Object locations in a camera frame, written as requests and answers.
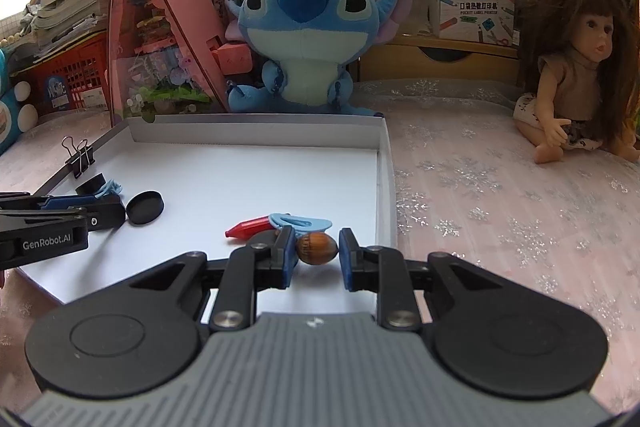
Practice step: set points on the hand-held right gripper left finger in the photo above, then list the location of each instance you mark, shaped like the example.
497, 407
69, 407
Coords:
289, 257

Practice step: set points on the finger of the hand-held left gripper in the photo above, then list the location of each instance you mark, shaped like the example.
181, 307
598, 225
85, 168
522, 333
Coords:
107, 214
65, 202

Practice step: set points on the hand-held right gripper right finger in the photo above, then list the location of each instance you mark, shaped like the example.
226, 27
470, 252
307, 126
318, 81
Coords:
346, 259

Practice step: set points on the light blue plastic clip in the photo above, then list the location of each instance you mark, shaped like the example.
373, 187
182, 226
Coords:
109, 188
300, 222

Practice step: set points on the brown hazelnut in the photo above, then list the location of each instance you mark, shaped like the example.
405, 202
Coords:
315, 248

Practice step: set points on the small black cup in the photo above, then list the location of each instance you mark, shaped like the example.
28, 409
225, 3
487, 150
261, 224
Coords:
90, 183

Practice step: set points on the black round cap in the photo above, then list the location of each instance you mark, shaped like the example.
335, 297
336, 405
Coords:
262, 239
145, 207

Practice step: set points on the red bullet-shaped plastic piece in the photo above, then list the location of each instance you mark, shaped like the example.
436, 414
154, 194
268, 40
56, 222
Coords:
248, 227

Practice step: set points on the white cardboard tray box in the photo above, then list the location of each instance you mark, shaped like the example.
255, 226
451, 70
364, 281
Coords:
250, 177

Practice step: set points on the black binder clip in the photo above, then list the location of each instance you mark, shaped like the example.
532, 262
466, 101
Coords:
79, 159

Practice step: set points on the blue robot cat plush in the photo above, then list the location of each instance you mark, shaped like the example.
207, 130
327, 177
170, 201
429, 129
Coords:
12, 107

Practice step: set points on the red plastic crate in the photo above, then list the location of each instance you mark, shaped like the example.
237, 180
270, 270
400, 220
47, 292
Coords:
75, 77

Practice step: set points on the pink triangular toy house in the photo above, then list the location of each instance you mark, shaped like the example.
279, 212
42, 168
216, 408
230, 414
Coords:
150, 57

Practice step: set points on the pink snowflake tablecloth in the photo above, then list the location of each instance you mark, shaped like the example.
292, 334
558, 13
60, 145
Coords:
500, 187

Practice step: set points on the pink rectangular box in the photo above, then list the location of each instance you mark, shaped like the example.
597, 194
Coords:
232, 57

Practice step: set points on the wooden drawer box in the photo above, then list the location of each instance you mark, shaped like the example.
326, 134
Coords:
400, 62

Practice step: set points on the blue alien plush toy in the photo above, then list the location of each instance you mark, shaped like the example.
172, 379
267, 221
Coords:
305, 47

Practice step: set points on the white box with pencil print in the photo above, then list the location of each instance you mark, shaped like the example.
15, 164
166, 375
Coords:
472, 7

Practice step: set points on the brown-haired baby doll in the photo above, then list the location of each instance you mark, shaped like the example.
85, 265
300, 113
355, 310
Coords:
575, 72

